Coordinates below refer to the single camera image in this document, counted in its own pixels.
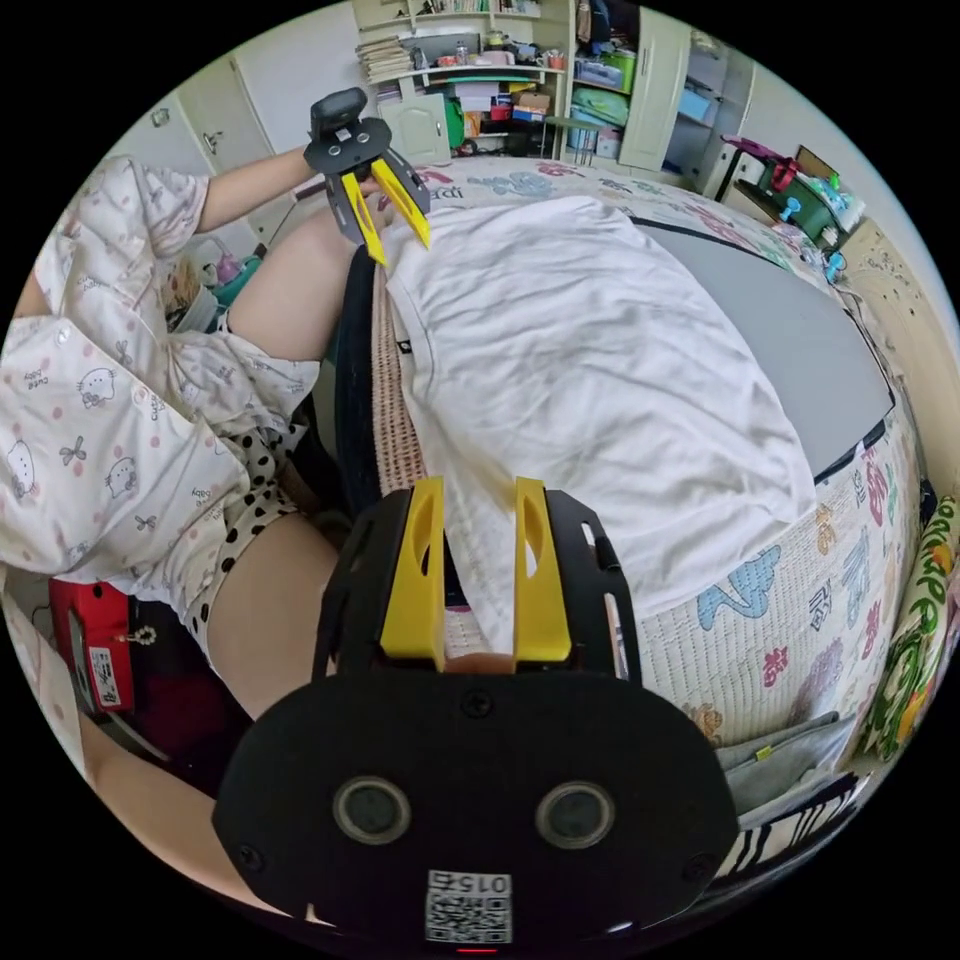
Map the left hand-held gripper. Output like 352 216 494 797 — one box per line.
302 115 434 269

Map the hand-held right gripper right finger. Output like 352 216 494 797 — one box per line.
512 476 573 666

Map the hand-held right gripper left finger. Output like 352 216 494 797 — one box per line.
379 475 450 674

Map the white short sleeve shirt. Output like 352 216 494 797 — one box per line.
382 196 819 655

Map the person's left forearm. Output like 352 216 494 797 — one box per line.
196 145 320 234

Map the desk shelf with books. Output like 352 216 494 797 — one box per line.
352 0 576 163

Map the white wardrobe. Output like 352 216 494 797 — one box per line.
112 44 361 241

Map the green stool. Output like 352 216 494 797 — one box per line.
545 114 604 165

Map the pile of clothes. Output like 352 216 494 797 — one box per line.
712 708 880 888

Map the pale green open cupboard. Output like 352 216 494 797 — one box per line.
572 0 756 178

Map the red carton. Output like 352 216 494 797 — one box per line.
47 577 138 714

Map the person's body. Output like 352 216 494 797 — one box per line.
0 153 391 924

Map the grey flat board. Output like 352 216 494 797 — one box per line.
633 217 898 486

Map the green printed cushion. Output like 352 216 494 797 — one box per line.
854 494 960 763

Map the small cluttered side table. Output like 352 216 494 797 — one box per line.
718 134 865 253

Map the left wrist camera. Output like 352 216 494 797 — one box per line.
308 87 370 144

